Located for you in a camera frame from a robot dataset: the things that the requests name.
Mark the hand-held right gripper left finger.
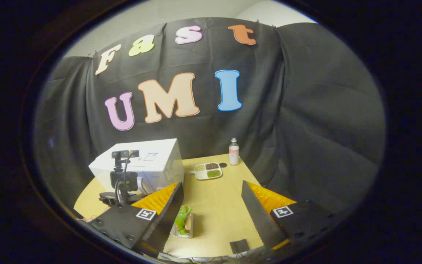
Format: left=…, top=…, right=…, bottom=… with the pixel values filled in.
left=86, top=181, right=185, bottom=258

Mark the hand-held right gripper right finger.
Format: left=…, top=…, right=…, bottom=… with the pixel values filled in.
left=241, top=180, right=340, bottom=253

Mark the sandwich with lettuce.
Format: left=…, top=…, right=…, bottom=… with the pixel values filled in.
left=174, top=205, right=193, bottom=235

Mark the white rectangular food tray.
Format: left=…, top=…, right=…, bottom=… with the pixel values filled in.
left=170, top=212, right=194, bottom=239

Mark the white microwave oven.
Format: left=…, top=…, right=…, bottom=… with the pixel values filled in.
left=88, top=138, right=185, bottom=197

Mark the divided plate of beans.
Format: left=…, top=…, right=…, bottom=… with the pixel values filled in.
left=189, top=162, right=223, bottom=180

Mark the small black pad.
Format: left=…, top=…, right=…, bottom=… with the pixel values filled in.
left=229, top=239, right=250, bottom=254

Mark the small bottle with pink label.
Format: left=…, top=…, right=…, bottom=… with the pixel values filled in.
left=229, top=138, right=240, bottom=166

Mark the black backdrop cloth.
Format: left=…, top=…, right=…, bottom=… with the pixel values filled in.
left=33, top=16, right=386, bottom=220

